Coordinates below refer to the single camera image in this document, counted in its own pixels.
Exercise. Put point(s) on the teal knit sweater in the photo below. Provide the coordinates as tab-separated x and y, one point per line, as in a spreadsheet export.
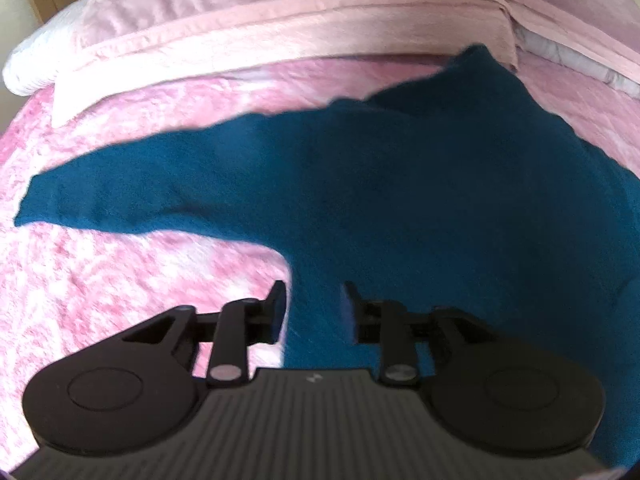
400	185

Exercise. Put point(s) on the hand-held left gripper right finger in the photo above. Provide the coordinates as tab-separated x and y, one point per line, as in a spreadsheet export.
350	307

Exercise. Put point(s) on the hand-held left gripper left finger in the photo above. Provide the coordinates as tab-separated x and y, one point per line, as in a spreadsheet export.
277	310

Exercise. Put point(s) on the pink quilt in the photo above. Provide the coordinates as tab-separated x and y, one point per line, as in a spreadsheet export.
300	5

